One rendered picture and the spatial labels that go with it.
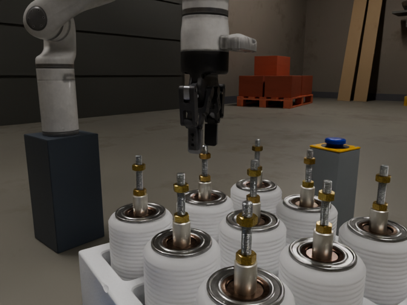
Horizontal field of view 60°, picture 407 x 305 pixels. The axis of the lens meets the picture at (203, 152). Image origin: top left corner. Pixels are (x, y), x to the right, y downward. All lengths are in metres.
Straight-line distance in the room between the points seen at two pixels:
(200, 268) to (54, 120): 0.66
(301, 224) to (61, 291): 0.54
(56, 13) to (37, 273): 0.61
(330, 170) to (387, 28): 6.66
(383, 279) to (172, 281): 0.26
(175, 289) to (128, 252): 0.12
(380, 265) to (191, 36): 0.40
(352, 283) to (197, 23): 0.39
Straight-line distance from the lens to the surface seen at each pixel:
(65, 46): 1.02
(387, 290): 0.53
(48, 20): 0.96
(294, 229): 0.57
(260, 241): 0.48
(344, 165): 0.74
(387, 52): 7.29
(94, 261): 0.59
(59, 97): 0.97
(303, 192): 0.59
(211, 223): 0.57
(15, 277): 0.97
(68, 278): 0.92
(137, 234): 0.51
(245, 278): 0.35
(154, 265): 0.43
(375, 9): 7.18
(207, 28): 0.54
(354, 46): 7.06
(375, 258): 0.51
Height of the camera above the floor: 0.45
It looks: 12 degrees down
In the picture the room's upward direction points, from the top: straight up
